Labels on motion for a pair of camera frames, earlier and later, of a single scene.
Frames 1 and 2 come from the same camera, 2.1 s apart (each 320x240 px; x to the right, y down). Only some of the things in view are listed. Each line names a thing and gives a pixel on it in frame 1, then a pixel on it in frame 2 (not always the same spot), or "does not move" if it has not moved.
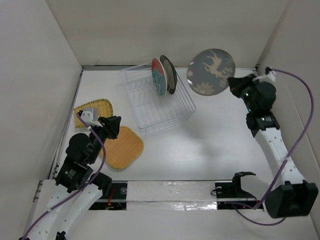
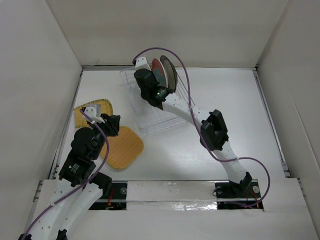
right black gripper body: x=247 y=99 -> x=154 y=78
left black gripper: x=112 y=124 does not move
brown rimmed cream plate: x=171 y=73 does not move
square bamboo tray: x=124 y=149 does not move
